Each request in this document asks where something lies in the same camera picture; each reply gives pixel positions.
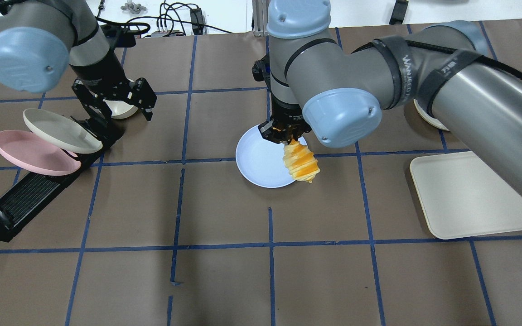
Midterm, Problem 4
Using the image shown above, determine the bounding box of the black bread gripper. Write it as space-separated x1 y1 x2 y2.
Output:
258 101 312 144

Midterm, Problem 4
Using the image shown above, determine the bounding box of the yellow striped bread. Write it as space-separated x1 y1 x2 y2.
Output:
282 140 320 183

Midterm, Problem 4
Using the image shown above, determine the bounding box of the light blue plate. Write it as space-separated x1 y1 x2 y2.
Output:
235 125 294 188

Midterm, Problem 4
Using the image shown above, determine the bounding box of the cream plate in rack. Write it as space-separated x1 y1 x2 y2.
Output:
23 109 103 154

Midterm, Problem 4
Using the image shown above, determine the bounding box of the pink plate in rack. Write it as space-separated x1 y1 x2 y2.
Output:
0 130 82 176

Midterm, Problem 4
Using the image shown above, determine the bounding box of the small cream bowl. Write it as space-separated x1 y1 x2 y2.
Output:
104 100 138 120

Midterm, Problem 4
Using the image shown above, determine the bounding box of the cream bowl with lemon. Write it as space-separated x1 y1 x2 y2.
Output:
413 99 450 132

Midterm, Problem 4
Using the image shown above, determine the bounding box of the black power adapter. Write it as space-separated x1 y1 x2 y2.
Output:
389 0 409 25

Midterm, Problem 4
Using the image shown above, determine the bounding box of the black dish rack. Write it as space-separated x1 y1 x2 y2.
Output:
0 118 124 243

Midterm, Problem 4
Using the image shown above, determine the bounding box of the cream rectangular tray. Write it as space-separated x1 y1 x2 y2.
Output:
409 151 522 240

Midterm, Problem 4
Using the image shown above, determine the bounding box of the circuit board with wires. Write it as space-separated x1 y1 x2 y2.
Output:
150 1 206 37

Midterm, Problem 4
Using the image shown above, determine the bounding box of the aluminium frame post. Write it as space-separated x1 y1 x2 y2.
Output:
252 0 270 37

